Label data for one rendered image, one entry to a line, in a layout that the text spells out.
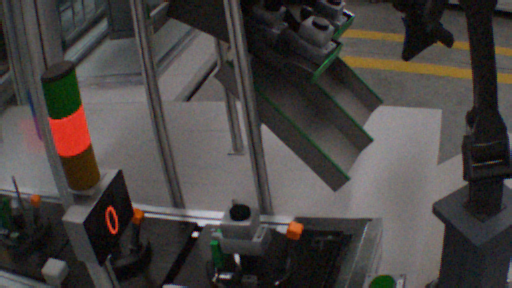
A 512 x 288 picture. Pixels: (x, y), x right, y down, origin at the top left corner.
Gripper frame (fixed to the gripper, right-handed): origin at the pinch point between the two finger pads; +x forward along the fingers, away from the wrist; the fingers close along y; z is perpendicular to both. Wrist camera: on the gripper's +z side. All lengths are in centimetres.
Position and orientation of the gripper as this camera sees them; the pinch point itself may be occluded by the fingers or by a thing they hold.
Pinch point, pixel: (411, 44)
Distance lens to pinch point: 116.7
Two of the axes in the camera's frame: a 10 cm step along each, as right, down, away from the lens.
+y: 1.2, 4.1, -9.1
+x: -4.5, 8.4, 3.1
